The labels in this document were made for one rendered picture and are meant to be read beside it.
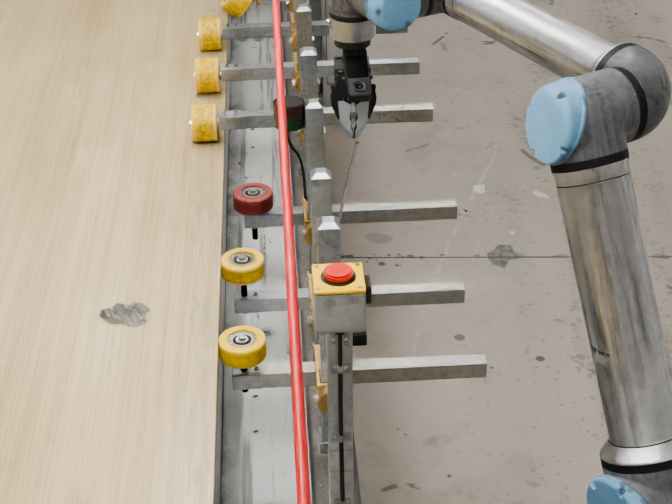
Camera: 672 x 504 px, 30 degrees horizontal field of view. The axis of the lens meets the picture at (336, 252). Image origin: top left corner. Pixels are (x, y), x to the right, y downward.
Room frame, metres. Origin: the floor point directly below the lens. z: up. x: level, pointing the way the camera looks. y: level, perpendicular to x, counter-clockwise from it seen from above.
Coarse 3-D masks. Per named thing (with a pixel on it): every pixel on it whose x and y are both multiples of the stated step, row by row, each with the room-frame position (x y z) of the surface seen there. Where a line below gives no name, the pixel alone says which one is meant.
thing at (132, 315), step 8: (120, 304) 1.79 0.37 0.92; (128, 304) 1.80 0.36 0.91; (136, 304) 1.80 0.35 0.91; (144, 304) 1.80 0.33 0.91; (104, 312) 1.78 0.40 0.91; (112, 312) 1.78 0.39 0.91; (120, 312) 1.78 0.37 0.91; (128, 312) 1.77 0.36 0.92; (136, 312) 1.76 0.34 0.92; (144, 312) 1.79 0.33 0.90; (112, 320) 1.76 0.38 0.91; (120, 320) 1.76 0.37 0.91; (128, 320) 1.76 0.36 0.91; (136, 320) 1.76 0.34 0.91; (144, 320) 1.76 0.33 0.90
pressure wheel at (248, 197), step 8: (248, 184) 2.23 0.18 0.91; (256, 184) 2.23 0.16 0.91; (264, 184) 2.23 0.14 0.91; (240, 192) 2.20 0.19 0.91; (248, 192) 2.20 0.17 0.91; (256, 192) 2.20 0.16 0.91; (264, 192) 2.20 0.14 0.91; (272, 192) 2.20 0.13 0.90; (240, 200) 2.17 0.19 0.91; (248, 200) 2.17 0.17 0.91; (256, 200) 2.17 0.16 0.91; (264, 200) 2.17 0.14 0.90; (272, 200) 2.19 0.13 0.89; (240, 208) 2.17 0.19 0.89; (248, 208) 2.16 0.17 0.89; (256, 208) 2.16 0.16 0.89; (264, 208) 2.17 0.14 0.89; (256, 232) 2.20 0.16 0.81
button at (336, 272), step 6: (330, 264) 1.42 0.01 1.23; (336, 264) 1.42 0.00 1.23; (342, 264) 1.42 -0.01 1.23; (324, 270) 1.41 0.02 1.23; (330, 270) 1.41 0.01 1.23; (336, 270) 1.41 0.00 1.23; (342, 270) 1.41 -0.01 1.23; (348, 270) 1.41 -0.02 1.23; (324, 276) 1.40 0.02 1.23; (330, 276) 1.40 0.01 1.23; (336, 276) 1.39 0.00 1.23; (342, 276) 1.39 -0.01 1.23; (348, 276) 1.40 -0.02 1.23; (336, 282) 1.39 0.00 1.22; (342, 282) 1.39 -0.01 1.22
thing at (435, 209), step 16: (272, 208) 2.21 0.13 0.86; (336, 208) 2.21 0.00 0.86; (352, 208) 2.21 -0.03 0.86; (368, 208) 2.21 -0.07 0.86; (384, 208) 2.21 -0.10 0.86; (400, 208) 2.20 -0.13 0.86; (416, 208) 2.20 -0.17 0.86; (432, 208) 2.21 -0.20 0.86; (448, 208) 2.21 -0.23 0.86; (256, 224) 2.18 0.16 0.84; (272, 224) 2.19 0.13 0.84
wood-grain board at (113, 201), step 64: (0, 0) 3.30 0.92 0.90; (64, 0) 3.30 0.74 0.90; (128, 0) 3.29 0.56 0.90; (192, 0) 3.28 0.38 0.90; (0, 64) 2.87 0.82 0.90; (64, 64) 2.86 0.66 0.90; (128, 64) 2.86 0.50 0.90; (192, 64) 2.85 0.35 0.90; (0, 128) 2.51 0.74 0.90; (64, 128) 2.51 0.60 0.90; (128, 128) 2.51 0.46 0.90; (0, 192) 2.22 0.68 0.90; (64, 192) 2.22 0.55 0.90; (128, 192) 2.22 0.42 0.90; (192, 192) 2.21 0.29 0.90; (0, 256) 1.98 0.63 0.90; (64, 256) 1.98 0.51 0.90; (128, 256) 1.97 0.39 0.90; (192, 256) 1.97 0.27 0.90; (0, 320) 1.77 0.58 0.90; (64, 320) 1.77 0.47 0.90; (192, 320) 1.76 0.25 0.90; (0, 384) 1.59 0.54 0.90; (64, 384) 1.59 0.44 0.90; (128, 384) 1.59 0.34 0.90; (192, 384) 1.59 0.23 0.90; (0, 448) 1.44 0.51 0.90; (64, 448) 1.44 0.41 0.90; (128, 448) 1.44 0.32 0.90; (192, 448) 1.43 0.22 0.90
